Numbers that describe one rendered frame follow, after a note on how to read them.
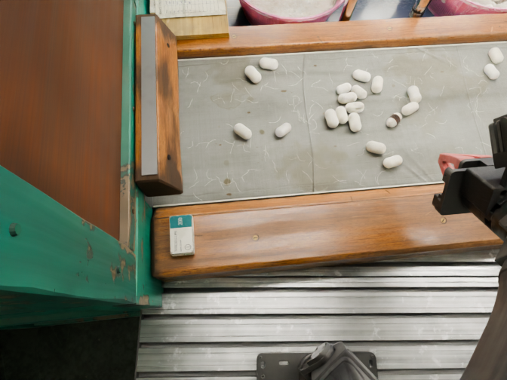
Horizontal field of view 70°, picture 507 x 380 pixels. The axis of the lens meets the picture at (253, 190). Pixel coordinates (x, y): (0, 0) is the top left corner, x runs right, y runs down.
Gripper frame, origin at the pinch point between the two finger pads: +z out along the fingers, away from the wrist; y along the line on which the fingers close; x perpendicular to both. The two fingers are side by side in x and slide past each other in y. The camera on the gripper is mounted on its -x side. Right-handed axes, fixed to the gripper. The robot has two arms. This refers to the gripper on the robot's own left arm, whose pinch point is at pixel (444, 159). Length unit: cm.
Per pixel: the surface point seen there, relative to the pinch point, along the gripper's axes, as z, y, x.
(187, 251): -2.1, 38.9, 11.1
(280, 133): 15.3, 21.9, 0.2
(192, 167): 12.8, 37.9, 4.4
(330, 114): 17.2, 12.2, -1.9
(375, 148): 11.7, 5.3, 3.1
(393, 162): 9.4, 2.6, 4.9
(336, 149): 13.8, 11.8, 3.6
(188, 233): 0.0, 38.7, 9.3
